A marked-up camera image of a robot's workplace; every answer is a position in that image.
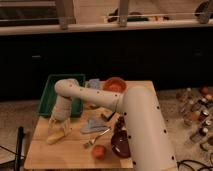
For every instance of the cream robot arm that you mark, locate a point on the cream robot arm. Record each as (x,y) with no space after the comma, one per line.
(150,146)

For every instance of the grey folded cloth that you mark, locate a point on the grey folded cloth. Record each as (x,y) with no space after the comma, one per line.
(93,125)

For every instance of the cream wrapped gripper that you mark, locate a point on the cream wrapped gripper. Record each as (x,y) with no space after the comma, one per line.
(61,112)

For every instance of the dark grape bunch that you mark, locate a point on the dark grape bunch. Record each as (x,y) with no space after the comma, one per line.
(119,124)

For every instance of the yellow banana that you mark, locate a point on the yellow banana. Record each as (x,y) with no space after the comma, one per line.
(51,139)

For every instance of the orange tomato fruit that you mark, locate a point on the orange tomato fruit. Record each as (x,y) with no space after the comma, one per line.
(99,152)

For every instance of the orange bowl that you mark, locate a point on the orange bowl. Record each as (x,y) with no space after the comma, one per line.
(115,84)

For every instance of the metal fork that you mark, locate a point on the metal fork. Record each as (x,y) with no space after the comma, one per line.
(91,142)

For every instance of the green plastic tray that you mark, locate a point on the green plastic tray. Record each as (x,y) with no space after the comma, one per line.
(49,95)

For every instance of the dark red bowl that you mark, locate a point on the dark red bowl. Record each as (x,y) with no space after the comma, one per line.
(119,144)

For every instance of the blue grey cloth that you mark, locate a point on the blue grey cloth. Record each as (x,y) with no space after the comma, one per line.
(94,83)

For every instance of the dark rectangular block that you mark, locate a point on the dark rectangular block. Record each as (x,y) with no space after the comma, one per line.
(107,117)

